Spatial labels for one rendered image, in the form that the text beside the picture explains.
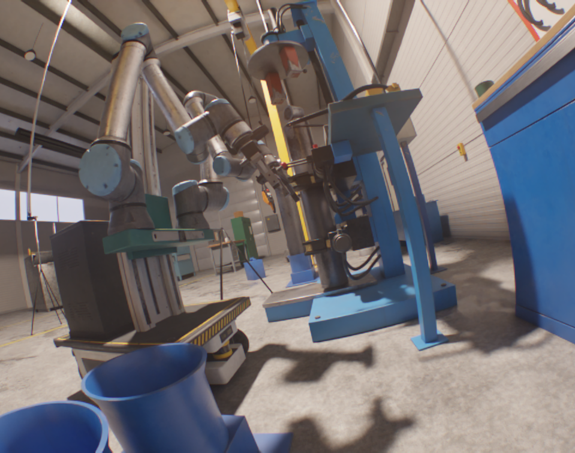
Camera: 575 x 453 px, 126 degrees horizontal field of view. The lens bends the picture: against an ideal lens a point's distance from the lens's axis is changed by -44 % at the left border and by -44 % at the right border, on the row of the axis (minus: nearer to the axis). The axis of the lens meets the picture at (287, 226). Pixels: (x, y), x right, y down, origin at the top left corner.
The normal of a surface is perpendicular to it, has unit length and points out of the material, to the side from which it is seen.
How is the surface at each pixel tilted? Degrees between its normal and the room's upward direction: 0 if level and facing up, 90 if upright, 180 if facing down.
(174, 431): 90
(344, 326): 90
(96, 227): 90
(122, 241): 90
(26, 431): 63
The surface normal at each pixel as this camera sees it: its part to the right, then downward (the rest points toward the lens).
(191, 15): 0.11, 0.99
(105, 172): 0.23, -0.02
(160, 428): 0.52, -0.17
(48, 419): 0.36, -0.60
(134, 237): 0.96, -0.23
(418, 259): -0.15, -0.02
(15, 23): 0.33, 0.94
